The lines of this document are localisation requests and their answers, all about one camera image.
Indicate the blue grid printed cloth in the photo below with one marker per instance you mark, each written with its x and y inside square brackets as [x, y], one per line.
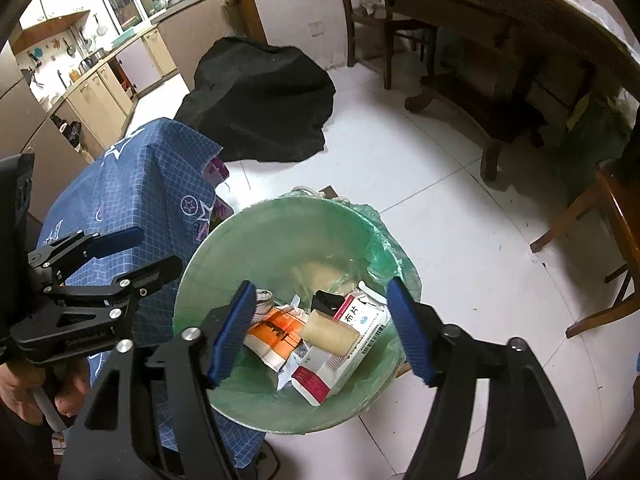
[150, 175]

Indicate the white crumpled paper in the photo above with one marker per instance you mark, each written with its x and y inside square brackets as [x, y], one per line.
[264, 305]

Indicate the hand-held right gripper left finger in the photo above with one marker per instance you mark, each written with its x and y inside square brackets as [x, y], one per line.
[232, 332]

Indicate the yellow sponge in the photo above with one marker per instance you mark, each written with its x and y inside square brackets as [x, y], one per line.
[327, 334]

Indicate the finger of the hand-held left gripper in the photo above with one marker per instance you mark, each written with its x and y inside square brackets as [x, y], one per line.
[117, 240]
[150, 272]

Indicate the white wall outlet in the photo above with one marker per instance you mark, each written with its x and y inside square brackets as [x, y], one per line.
[315, 28]

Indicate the bin with green bag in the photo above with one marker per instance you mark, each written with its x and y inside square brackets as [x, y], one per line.
[260, 240]

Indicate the small black box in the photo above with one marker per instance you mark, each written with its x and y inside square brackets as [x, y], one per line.
[325, 302]

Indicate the pink patterned bag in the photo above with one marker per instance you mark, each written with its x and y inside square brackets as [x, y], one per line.
[217, 172]

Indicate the wooden door frame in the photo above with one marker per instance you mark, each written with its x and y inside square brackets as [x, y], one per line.
[254, 0]

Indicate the white red medicine box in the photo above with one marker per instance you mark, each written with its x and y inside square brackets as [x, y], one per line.
[367, 332]

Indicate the wooden chair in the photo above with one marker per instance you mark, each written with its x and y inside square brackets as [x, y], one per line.
[370, 22]
[620, 210]

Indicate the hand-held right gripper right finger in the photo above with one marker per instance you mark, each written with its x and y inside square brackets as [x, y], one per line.
[410, 332]

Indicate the kitchen cabinets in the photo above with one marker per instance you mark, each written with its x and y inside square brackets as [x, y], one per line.
[100, 95]

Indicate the black cloth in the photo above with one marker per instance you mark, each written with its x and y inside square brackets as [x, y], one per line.
[260, 100]

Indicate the orange white packet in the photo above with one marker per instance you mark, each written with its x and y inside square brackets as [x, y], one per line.
[272, 332]

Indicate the person's left hand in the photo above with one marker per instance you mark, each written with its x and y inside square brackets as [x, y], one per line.
[17, 387]

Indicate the green bag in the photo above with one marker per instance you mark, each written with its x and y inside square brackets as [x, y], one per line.
[595, 150]

